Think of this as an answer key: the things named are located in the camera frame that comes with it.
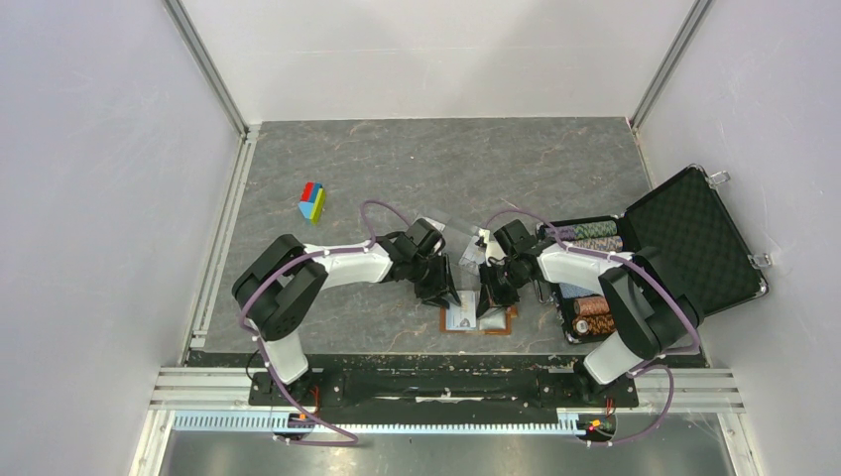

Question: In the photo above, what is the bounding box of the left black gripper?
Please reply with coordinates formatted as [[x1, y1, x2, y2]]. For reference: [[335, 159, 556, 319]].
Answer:
[[407, 252, 461, 310]]

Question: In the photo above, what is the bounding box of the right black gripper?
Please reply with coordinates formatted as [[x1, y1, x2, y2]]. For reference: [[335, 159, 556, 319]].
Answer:
[[477, 258, 532, 318]]

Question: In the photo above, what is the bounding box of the brown leather card holder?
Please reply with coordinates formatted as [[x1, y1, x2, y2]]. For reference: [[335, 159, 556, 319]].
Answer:
[[439, 304, 519, 335]]

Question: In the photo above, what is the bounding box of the white VIP credit card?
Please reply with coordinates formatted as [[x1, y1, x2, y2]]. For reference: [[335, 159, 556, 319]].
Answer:
[[451, 290, 477, 330]]

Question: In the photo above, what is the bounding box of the clear plastic card sleeve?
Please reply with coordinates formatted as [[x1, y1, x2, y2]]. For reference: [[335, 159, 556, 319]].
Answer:
[[416, 208, 485, 276]]

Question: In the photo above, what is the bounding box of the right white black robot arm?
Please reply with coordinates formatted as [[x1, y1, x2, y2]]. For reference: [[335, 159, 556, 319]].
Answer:
[[476, 219, 703, 405]]

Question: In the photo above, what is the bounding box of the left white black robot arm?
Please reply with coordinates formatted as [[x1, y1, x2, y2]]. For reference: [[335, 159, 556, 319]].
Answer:
[[231, 218, 461, 405]]

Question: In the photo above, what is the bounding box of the blue patterned card deck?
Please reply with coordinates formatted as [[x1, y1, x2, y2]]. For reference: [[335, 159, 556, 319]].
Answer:
[[557, 283, 600, 299]]

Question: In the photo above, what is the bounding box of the orange brown poker chip roll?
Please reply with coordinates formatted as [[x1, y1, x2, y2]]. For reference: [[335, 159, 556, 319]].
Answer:
[[573, 296, 610, 316]]

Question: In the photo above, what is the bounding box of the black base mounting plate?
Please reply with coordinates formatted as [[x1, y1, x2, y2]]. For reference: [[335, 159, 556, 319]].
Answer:
[[287, 354, 639, 425]]

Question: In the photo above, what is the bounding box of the green poker chip roll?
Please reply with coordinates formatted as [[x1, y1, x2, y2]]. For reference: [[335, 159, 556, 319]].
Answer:
[[571, 220, 618, 240]]

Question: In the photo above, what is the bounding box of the purple poker chip roll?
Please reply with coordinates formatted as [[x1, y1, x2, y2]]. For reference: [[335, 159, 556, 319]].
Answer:
[[568, 235, 624, 253]]

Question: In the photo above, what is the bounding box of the multicoloured block toy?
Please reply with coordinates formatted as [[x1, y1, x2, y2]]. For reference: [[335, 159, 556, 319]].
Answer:
[[298, 181, 326, 224]]

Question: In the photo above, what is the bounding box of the black poker chip case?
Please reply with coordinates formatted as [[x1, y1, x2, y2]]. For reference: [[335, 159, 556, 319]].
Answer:
[[536, 166, 769, 342]]

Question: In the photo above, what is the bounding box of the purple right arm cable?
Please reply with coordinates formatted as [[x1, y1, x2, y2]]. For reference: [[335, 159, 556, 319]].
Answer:
[[484, 207, 703, 448]]

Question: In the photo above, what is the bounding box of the white slotted cable duct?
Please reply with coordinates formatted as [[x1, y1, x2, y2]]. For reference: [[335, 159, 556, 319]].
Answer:
[[173, 411, 585, 436]]

